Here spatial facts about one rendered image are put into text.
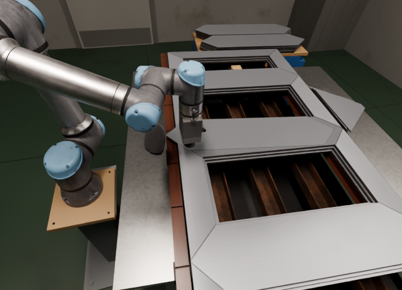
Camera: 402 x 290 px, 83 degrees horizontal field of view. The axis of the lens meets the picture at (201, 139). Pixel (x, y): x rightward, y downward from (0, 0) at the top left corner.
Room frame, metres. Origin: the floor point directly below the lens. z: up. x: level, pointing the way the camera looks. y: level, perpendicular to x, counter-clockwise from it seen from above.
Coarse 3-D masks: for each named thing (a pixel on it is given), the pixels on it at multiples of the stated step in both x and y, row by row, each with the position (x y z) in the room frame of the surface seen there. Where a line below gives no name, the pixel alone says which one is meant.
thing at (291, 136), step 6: (276, 120) 0.78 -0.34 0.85; (282, 120) 0.78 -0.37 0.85; (288, 120) 0.79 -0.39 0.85; (282, 126) 0.74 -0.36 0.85; (288, 126) 0.75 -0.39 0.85; (294, 126) 0.75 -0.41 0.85; (282, 132) 0.71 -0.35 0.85; (288, 132) 0.71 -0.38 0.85; (294, 132) 0.71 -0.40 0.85; (288, 138) 0.67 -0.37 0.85; (294, 138) 0.67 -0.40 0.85; (300, 138) 0.68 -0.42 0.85; (288, 144) 0.64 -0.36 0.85; (294, 144) 0.64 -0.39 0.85; (300, 144) 0.64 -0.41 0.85
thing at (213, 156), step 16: (272, 64) 1.33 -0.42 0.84; (304, 112) 0.88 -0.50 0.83; (336, 128) 0.76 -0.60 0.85; (208, 160) 0.54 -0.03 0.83; (224, 160) 0.55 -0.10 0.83; (240, 160) 0.56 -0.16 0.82; (336, 160) 0.59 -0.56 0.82; (208, 176) 0.47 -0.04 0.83; (352, 176) 0.51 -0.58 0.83; (368, 192) 0.44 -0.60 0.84; (368, 272) 0.18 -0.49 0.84; (384, 272) 0.19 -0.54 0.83; (272, 288) 0.13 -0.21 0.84; (288, 288) 0.13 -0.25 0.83; (304, 288) 0.13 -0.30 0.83
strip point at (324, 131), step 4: (312, 120) 0.80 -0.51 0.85; (312, 124) 0.77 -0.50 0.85; (316, 124) 0.77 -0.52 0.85; (320, 124) 0.77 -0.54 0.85; (324, 124) 0.77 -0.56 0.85; (316, 128) 0.75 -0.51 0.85; (320, 128) 0.75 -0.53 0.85; (324, 128) 0.75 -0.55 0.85; (328, 128) 0.75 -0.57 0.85; (332, 128) 0.75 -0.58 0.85; (316, 132) 0.72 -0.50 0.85; (320, 132) 0.72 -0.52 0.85; (324, 132) 0.72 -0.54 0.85; (328, 132) 0.72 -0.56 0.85; (332, 132) 0.73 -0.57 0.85; (320, 136) 0.69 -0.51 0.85; (324, 136) 0.70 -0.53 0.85; (328, 136) 0.70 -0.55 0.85; (324, 140) 0.67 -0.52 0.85; (324, 144) 0.65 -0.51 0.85
